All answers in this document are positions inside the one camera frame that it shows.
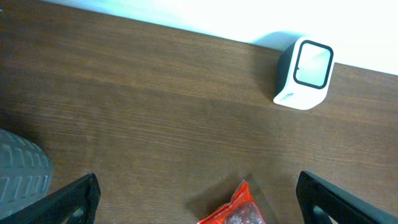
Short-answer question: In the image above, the grey plastic basket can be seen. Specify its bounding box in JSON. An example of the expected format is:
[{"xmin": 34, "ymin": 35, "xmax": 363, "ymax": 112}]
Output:
[{"xmin": 0, "ymin": 129, "xmax": 54, "ymax": 219}]

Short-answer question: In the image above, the white barcode scanner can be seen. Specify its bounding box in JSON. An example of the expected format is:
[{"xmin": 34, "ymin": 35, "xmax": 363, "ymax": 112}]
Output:
[{"xmin": 273, "ymin": 37, "xmax": 335, "ymax": 110}]

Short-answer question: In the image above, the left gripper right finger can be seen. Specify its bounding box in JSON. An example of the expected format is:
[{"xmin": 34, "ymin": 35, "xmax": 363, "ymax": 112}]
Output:
[{"xmin": 296, "ymin": 170, "xmax": 397, "ymax": 224}]

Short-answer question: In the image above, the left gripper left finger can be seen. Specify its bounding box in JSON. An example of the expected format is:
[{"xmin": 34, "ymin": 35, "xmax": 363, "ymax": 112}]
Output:
[{"xmin": 1, "ymin": 173, "xmax": 101, "ymax": 224}]

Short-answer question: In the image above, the red Hacks candy bag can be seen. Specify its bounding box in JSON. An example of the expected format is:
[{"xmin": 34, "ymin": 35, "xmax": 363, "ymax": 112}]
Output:
[{"xmin": 198, "ymin": 180, "xmax": 266, "ymax": 224}]

